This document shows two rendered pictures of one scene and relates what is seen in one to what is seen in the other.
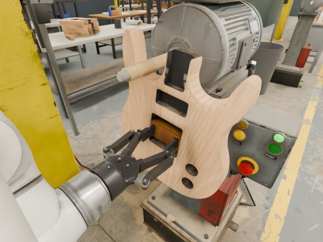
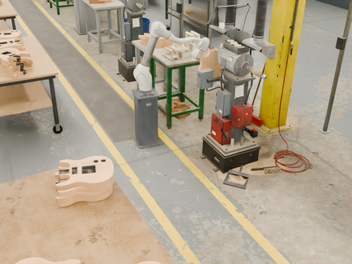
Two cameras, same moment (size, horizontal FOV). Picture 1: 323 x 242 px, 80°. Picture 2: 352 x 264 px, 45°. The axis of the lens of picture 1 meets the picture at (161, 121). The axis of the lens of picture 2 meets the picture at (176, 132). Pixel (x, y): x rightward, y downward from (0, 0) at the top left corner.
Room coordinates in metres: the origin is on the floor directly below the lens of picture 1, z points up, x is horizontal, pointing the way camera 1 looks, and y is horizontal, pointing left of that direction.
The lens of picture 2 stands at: (1.93, -4.52, 2.92)
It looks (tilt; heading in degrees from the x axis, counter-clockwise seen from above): 30 degrees down; 113
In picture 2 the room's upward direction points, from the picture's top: 1 degrees clockwise
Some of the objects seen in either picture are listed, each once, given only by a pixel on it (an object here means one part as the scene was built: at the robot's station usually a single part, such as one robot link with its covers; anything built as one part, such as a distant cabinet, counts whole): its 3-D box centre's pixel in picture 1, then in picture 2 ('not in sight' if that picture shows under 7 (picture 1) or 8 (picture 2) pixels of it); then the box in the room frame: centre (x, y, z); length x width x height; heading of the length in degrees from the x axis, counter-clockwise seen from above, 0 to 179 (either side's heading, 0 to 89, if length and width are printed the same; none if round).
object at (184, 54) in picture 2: not in sight; (182, 52); (-0.19, 0.52, 0.98); 0.27 x 0.16 x 0.09; 145
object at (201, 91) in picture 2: not in sight; (201, 91); (0.11, 0.54, 0.45); 0.05 x 0.05 x 0.90; 51
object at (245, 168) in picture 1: (246, 166); not in sight; (0.39, -0.25, 0.98); 0.04 x 0.04 x 0.04; 51
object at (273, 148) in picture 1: (274, 147); not in sight; (0.37, -0.29, 1.07); 0.03 x 0.01 x 0.03; 51
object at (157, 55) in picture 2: not in sight; (176, 80); (-0.26, 0.52, 0.55); 0.62 x 0.58 x 0.76; 141
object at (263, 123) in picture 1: (253, 138); (210, 83); (0.51, -0.31, 0.99); 0.24 x 0.21 x 0.26; 141
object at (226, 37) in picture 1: (212, 43); (233, 60); (0.72, -0.18, 1.25); 0.41 x 0.27 x 0.26; 141
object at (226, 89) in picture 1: (212, 75); (237, 74); (0.78, -0.21, 1.11); 0.36 x 0.24 x 0.04; 141
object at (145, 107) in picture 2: not in sight; (146, 118); (-0.31, -0.30, 0.35); 0.28 x 0.28 x 0.70; 44
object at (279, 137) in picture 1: (279, 138); not in sight; (0.37, -0.29, 1.11); 0.03 x 0.01 x 0.03; 51
